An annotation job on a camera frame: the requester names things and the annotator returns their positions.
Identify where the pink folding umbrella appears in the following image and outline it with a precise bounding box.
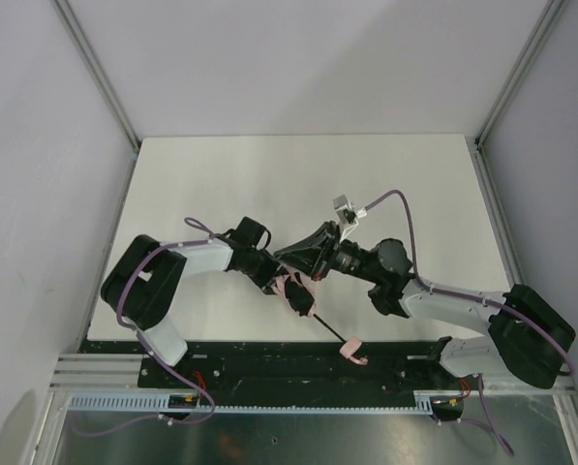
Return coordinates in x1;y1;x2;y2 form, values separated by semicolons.
270;270;369;366

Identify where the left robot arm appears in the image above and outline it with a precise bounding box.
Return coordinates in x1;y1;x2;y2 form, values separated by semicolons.
100;217;283;367

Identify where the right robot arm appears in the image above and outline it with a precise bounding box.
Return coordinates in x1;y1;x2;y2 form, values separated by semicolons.
273;222;576;389

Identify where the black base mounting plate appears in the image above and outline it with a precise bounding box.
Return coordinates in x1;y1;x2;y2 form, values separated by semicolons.
137;339;462;407

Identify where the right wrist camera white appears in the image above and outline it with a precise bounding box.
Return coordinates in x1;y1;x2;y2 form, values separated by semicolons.
332;195;367;241

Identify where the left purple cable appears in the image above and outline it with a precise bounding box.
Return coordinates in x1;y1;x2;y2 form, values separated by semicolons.
70;216;217;435

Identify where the purple cable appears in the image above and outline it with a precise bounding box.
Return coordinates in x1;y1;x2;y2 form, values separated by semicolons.
360;191;575;459
70;216;217;435

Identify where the grey cable duct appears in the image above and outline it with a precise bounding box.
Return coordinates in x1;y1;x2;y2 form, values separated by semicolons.
67;392;462;416

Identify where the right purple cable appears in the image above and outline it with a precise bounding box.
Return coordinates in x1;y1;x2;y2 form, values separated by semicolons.
360;191;575;459

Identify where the left aluminium frame post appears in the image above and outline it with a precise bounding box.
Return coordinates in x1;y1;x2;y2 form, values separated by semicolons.
50;0;142;151

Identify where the aluminium frame post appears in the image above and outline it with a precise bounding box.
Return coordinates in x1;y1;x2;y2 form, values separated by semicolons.
474;0;570;147
50;0;142;151

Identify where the right aluminium frame post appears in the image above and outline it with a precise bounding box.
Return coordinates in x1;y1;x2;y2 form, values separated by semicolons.
474;0;570;147

